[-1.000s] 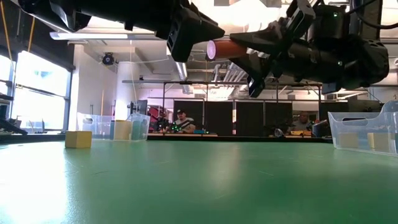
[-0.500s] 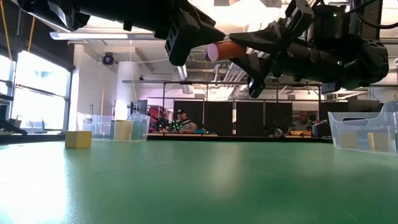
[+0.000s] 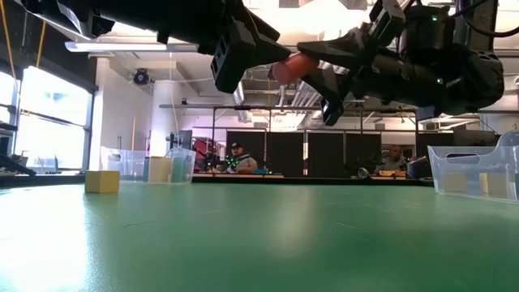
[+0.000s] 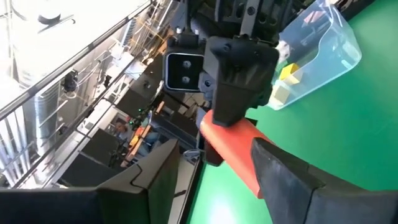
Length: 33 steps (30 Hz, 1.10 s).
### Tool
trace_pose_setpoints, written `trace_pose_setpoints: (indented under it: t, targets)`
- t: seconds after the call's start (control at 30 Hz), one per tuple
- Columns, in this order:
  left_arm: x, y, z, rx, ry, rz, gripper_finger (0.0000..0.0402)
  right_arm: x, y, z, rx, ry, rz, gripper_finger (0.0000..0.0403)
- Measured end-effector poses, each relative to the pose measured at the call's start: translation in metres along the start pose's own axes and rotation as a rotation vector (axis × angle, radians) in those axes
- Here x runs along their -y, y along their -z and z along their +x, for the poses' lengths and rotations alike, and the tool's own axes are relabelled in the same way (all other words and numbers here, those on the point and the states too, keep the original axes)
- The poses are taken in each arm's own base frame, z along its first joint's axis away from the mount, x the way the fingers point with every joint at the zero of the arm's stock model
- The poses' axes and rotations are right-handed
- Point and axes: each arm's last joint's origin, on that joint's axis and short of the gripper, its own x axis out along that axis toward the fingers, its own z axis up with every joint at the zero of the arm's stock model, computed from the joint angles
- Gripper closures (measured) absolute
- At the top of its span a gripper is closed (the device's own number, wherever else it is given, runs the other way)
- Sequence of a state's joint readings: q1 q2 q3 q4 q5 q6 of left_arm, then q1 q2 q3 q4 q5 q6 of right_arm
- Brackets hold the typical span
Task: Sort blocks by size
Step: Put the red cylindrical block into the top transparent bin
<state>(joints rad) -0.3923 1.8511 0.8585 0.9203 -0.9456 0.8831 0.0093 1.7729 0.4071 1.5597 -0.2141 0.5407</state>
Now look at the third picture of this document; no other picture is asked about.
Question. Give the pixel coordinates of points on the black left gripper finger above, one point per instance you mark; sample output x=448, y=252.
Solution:
x=269, y=50
x=257, y=22

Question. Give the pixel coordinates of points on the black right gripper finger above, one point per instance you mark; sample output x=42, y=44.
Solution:
x=338, y=85
x=344, y=48

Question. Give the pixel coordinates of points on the red cylinder block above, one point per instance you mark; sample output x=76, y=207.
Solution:
x=294, y=68

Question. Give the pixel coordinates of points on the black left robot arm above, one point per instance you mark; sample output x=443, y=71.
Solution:
x=162, y=16

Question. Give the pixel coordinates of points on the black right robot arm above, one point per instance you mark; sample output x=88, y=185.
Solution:
x=474, y=81

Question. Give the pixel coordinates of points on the black overhead metal rack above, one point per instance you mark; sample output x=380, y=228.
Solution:
x=284, y=108

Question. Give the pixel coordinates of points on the black partition panel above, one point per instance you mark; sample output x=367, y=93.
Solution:
x=328, y=154
x=280, y=150

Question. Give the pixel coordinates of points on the person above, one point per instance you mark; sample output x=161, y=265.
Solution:
x=392, y=160
x=241, y=162

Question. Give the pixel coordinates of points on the black office chair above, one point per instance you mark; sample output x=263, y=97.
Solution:
x=417, y=168

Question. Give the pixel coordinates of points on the black round ceiling fixture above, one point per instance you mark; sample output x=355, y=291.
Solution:
x=141, y=77

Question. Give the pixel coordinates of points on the white round column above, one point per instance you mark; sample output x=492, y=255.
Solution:
x=164, y=121

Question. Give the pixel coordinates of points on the black desk monitor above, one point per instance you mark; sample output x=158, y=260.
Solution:
x=186, y=140

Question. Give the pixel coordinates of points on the red office chair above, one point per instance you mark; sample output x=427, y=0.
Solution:
x=202, y=148

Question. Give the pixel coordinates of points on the clear plastic bin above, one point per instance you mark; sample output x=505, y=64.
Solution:
x=474, y=162
x=121, y=166

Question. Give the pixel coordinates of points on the blue cylinder block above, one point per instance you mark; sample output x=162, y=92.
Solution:
x=145, y=170

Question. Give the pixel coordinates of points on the large bright window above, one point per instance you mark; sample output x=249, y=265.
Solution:
x=52, y=138

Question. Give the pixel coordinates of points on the green table mat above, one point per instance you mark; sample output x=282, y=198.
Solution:
x=202, y=251

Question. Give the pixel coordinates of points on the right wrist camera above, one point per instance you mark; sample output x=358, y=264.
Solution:
x=387, y=18

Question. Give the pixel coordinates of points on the black angled bracket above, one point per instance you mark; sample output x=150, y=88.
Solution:
x=12, y=166

